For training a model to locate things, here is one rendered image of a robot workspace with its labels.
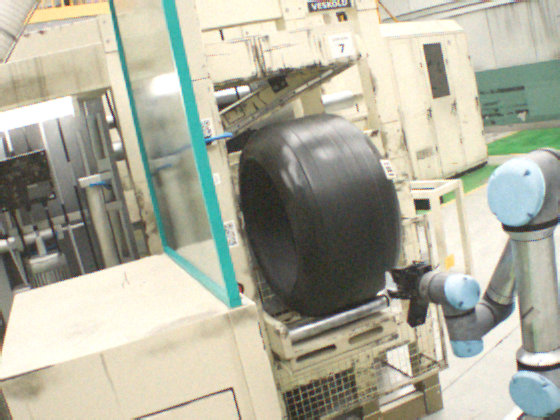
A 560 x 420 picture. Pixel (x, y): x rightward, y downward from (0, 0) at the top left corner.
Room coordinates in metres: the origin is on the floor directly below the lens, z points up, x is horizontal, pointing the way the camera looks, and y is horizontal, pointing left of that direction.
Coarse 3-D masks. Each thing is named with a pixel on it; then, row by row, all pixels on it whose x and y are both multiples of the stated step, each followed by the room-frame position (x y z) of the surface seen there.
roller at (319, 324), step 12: (372, 300) 1.72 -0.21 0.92; (384, 300) 1.73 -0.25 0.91; (336, 312) 1.69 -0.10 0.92; (348, 312) 1.69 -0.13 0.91; (360, 312) 1.69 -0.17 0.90; (372, 312) 1.71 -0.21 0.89; (300, 324) 1.65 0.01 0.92; (312, 324) 1.65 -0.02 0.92; (324, 324) 1.65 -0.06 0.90; (336, 324) 1.67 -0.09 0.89; (300, 336) 1.63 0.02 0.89
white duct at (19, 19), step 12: (0, 0) 1.77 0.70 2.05; (12, 0) 1.77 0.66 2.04; (24, 0) 1.80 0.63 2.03; (36, 0) 1.85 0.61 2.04; (0, 12) 1.76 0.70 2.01; (12, 12) 1.78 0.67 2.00; (24, 12) 1.81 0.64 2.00; (0, 24) 1.76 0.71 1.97; (12, 24) 1.78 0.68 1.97; (0, 36) 1.76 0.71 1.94; (12, 36) 1.79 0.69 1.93; (0, 48) 1.77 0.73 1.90
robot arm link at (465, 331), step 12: (468, 312) 1.21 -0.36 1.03; (480, 312) 1.25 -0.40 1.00; (456, 324) 1.22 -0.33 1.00; (468, 324) 1.21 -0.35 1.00; (480, 324) 1.23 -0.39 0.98; (492, 324) 1.25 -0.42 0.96; (456, 336) 1.22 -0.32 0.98; (468, 336) 1.21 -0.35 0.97; (480, 336) 1.22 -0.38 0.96; (456, 348) 1.22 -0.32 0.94; (468, 348) 1.20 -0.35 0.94; (480, 348) 1.21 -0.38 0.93
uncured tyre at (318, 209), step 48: (288, 144) 1.65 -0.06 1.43; (336, 144) 1.65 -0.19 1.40; (240, 192) 1.98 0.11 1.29; (288, 192) 1.59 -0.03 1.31; (336, 192) 1.56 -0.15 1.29; (384, 192) 1.60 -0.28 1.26; (288, 240) 2.08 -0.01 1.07; (336, 240) 1.53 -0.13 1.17; (384, 240) 1.59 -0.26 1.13; (288, 288) 1.94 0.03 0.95; (336, 288) 1.57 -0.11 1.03; (384, 288) 1.71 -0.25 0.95
